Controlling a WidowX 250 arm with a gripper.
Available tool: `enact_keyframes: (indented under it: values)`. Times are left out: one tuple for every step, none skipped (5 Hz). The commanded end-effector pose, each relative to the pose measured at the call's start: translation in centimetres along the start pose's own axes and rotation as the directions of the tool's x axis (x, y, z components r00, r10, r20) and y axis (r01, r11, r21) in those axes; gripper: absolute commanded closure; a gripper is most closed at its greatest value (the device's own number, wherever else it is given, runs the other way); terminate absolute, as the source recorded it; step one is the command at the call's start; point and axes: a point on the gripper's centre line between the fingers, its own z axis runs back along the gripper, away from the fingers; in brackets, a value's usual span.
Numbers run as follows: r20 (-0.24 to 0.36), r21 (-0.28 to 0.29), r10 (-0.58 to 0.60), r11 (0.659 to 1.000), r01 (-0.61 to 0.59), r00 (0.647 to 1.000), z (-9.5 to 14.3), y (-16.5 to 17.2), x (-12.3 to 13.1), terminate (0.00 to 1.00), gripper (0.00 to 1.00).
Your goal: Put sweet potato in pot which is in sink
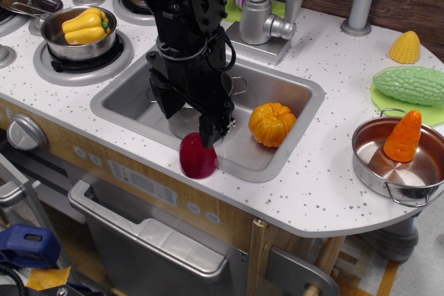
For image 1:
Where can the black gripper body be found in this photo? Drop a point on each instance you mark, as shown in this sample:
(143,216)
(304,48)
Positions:
(193,65)

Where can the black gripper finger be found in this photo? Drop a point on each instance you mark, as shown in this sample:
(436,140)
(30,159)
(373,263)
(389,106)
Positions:
(166,96)
(209,130)

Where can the red toy sweet potato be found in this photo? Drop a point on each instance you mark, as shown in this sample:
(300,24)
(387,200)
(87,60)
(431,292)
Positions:
(197,161)

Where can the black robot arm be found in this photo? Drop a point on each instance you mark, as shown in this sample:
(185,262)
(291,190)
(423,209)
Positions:
(199,16)

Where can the silver sink basin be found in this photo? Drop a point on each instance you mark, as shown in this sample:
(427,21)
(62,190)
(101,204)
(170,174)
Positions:
(129,102)

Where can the silver pot on stove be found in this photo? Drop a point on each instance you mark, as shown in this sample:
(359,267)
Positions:
(51,31)

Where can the silver pot lid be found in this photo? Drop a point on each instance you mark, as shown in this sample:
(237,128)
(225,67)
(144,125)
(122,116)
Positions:
(33,7)

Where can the orange toy pumpkin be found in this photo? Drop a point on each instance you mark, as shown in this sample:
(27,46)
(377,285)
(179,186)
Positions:
(270,124)

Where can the silver toy faucet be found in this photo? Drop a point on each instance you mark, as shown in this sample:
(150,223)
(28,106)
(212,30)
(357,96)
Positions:
(261,35)

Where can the rear right stove burner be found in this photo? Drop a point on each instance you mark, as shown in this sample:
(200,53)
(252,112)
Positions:
(133,12)

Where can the stove burner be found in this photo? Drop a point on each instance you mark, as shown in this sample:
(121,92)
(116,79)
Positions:
(133,12)
(81,73)

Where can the yellow toy bell pepper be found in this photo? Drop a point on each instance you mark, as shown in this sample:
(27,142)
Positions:
(90,26)

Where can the light green plate behind faucet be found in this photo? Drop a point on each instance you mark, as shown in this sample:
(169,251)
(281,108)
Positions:
(234,13)

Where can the front stove burner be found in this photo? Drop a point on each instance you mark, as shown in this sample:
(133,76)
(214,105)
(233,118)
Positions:
(81,73)

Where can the silver dishwasher door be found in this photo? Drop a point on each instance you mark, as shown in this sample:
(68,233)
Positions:
(147,251)

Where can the silver oven knob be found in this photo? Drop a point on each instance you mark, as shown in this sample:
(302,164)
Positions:
(24,134)

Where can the grey stove knob left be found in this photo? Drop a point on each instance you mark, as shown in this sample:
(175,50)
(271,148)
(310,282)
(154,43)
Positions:
(7,56)

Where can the grey support pole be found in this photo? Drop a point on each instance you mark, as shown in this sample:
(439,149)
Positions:
(357,23)

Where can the orange toy carrot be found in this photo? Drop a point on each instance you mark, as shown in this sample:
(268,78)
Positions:
(402,143)

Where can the blue clamp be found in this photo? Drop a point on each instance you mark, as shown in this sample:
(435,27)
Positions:
(28,246)

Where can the yellow toy corn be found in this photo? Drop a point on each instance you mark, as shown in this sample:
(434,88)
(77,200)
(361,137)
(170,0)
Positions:
(406,48)

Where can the green toy bitter melon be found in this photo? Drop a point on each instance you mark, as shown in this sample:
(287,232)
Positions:
(411,84)

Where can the light green plate right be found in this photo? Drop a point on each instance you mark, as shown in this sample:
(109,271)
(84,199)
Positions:
(431,115)

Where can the silver pan with handles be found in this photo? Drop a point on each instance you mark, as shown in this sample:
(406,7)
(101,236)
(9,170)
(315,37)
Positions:
(411,184)

